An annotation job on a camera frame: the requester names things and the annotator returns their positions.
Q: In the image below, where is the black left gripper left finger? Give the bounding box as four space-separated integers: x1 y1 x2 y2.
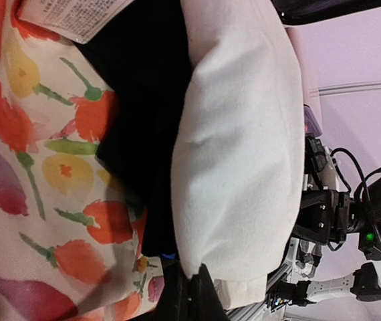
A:
157 264 188 321

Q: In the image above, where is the yellow Pikachu suitcase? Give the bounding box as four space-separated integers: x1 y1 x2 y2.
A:
271 0 381 26

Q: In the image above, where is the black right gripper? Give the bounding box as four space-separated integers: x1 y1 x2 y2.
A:
291 137 381 261

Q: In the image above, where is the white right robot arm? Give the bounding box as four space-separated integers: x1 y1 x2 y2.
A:
273 136 381 306

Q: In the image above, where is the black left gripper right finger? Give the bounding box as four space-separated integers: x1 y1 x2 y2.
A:
189 264 229 321

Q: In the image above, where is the white garment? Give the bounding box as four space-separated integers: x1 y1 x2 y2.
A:
171 1 305 309

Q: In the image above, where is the pink purple drawer box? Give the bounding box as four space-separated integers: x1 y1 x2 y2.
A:
286 27 322 137

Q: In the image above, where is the orange floral cloth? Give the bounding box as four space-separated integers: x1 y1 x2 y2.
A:
0 1 164 320

